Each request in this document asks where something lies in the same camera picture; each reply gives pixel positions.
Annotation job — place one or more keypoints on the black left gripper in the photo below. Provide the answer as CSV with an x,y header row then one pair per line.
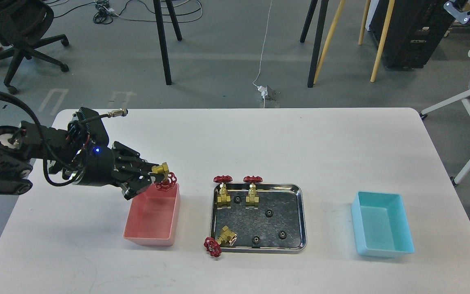
x,y
119,166

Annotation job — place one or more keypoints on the brass valve red handle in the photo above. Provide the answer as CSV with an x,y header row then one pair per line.
x,y
223,197
213,245
168,181
252,199

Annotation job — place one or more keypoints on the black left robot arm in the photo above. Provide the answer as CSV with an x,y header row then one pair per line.
x,y
78,155

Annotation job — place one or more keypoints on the pink plastic box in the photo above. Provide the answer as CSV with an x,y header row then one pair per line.
x,y
153,217

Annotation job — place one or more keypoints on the light blue plastic box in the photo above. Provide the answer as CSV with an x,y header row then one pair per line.
x,y
381,227

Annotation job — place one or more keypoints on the white power adapter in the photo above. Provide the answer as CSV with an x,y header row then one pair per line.
x,y
267,93

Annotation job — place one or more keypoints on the shiny metal tray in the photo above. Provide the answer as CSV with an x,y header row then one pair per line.
x,y
286,202

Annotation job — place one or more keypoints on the black stand leg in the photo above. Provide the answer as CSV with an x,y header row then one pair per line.
x,y
174,21
159,19

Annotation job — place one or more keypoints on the black office chair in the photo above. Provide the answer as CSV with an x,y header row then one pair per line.
x,y
23,23

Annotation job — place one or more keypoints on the black easel leg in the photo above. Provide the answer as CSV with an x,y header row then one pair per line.
x,y
318,35

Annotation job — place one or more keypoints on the yellow wooden leg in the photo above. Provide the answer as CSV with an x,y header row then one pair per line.
x,y
328,39
364,22
380,48

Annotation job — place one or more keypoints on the black speaker cabinet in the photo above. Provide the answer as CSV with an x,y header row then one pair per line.
x,y
415,30

